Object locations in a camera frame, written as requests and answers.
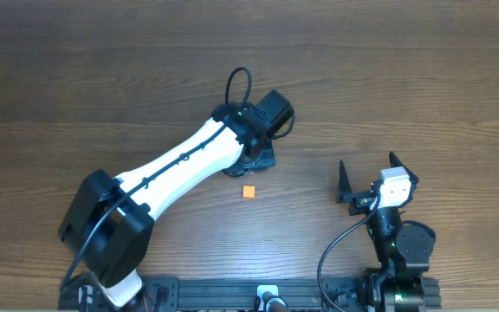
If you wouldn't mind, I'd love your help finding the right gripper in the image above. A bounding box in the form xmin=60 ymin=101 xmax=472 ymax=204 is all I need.
xmin=335 ymin=151 xmax=420 ymax=217

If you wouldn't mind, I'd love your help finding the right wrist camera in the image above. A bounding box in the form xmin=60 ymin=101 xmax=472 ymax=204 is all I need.
xmin=370 ymin=166 xmax=413 ymax=209

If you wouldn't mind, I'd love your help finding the mounting rail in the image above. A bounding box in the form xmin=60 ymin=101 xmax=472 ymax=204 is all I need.
xmin=57 ymin=276 xmax=444 ymax=312

